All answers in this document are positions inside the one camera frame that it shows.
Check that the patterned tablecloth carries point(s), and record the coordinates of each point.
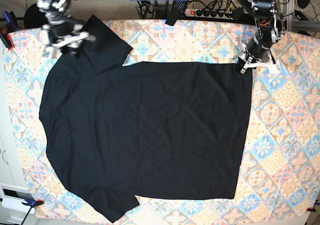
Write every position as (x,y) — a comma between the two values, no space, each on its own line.
(279,176)

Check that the black T-shirt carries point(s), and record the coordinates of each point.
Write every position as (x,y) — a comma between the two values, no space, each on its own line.
(158,130)

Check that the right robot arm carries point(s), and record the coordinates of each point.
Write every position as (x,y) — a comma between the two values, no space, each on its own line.
(55,8)

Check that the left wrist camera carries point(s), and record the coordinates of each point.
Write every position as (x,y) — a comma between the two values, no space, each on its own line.
(273,69)

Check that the white cabinet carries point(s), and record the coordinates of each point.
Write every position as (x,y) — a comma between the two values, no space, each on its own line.
(13,188)

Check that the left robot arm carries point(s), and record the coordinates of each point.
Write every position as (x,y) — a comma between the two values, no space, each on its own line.
(268,19)

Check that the blue orange clamp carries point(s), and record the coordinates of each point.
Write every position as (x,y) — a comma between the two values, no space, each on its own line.
(32,203)

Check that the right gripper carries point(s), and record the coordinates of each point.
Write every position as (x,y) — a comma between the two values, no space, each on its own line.
(63,32)

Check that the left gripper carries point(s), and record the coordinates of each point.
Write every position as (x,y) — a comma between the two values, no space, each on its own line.
(257,47)

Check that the white power strip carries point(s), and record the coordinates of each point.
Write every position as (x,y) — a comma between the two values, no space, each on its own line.
(208,13)

